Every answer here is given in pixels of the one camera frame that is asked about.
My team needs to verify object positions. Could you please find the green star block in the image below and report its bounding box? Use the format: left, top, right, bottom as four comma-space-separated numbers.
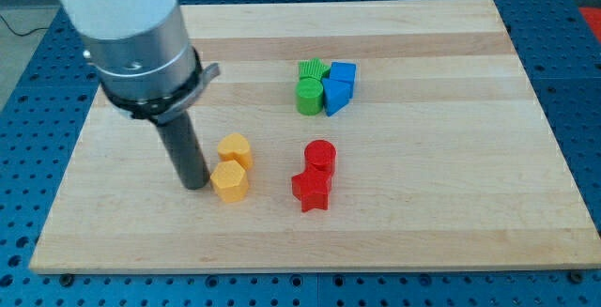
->
298, 57, 331, 82

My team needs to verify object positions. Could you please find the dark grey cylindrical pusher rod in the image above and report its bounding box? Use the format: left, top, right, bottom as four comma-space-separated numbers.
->
156, 112, 209, 190

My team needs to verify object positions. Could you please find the blue triangle block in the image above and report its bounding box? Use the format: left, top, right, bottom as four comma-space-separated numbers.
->
322, 78, 351, 116

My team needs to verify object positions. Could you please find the black cable on floor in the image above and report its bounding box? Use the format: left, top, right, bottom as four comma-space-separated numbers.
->
0, 14, 51, 38

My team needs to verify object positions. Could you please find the red cylinder block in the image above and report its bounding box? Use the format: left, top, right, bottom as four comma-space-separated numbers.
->
304, 140, 337, 175

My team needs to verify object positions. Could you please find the black clamp with grey lever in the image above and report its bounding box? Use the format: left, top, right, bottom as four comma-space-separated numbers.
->
100, 50, 221, 125

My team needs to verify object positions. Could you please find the green cylinder block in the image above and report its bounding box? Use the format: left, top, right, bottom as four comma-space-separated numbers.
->
295, 78, 324, 115

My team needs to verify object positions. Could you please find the red star block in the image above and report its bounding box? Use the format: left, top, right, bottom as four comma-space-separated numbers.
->
291, 165, 332, 212

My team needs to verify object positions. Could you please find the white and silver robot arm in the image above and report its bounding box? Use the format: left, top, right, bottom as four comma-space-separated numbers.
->
60, 0, 220, 190

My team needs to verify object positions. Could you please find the yellow hexagon block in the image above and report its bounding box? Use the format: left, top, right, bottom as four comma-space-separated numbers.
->
210, 161, 249, 203

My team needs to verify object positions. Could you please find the light wooden board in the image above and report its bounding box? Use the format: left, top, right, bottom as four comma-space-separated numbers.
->
30, 0, 600, 274

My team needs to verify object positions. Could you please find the blue cube block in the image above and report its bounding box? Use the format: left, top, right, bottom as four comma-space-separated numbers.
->
329, 62, 357, 99

